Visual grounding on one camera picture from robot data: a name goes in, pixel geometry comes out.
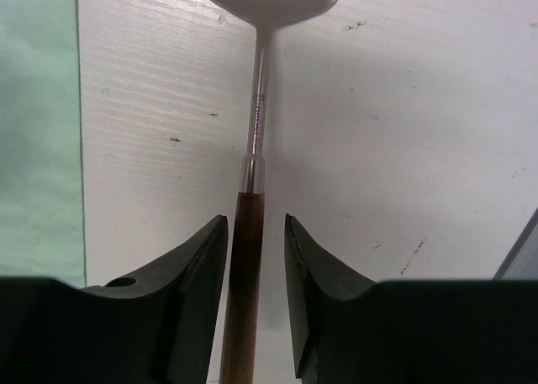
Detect mint green cartoon placemat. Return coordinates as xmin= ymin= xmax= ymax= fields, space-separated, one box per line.
xmin=1 ymin=0 xmax=86 ymax=287

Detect steel spatula wooden handle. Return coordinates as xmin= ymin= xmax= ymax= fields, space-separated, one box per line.
xmin=210 ymin=0 xmax=338 ymax=383

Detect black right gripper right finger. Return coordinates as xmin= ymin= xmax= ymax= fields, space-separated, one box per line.
xmin=284 ymin=215 xmax=537 ymax=383

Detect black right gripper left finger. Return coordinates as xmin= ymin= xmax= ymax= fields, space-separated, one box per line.
xmin=1 ymin=215 xmax=228 ymax=383

